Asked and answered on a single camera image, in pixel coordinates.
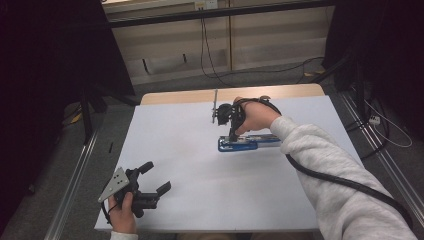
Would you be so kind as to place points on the person's left hand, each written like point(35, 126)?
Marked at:
point(122, 216)

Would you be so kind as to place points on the white power strip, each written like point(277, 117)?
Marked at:
point(375, 120)

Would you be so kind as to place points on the person's right hand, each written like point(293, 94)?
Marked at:
point(258, 116)

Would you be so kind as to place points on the white wall outlet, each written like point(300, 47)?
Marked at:
point(205, 4)

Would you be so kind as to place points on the metal floor rail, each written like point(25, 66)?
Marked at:
point(383, 156)
point(71, 186)

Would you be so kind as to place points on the black stand legs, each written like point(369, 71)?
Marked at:
point(95, 100)

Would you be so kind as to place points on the blue stapler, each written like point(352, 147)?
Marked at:
point(246, 143)

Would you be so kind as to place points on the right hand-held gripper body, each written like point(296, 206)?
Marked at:
point(226, 111)

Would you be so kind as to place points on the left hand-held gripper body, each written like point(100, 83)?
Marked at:
point(128, 186)

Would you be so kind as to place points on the black horizontal bar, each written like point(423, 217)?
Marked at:
point(220, 13)

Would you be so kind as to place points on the black curtain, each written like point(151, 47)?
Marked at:
point(46, 66)
point(380, 50)

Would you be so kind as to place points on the white table cover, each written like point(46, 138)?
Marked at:
point(200, 173)

